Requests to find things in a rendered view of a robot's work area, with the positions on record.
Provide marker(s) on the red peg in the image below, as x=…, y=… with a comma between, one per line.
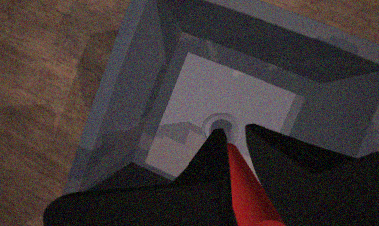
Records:
x=251, y=205

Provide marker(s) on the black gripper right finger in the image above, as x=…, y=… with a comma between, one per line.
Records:
x=312, y=186

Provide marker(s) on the grey flat plate with hole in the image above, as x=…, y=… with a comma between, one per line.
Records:
x=206, y=91

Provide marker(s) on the grey open box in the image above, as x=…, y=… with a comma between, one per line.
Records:
x=336, y=72

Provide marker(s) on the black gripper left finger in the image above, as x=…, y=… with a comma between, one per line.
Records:
x=200, y=195

